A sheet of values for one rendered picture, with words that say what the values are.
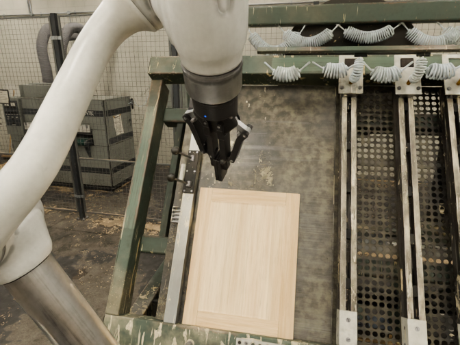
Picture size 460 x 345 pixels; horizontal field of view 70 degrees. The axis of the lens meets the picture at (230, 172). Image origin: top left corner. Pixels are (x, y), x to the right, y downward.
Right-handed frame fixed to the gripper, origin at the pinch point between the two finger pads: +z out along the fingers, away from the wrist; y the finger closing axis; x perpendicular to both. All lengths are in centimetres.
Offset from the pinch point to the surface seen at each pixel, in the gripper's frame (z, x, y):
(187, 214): 71, -19, 28
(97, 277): 251, -5, 143
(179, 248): 76, -5, 26
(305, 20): 44, -139, 14
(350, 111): 48, -81, -23
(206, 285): 82, 3, 10
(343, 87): 40, -86, -17
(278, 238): 72, -23, -12
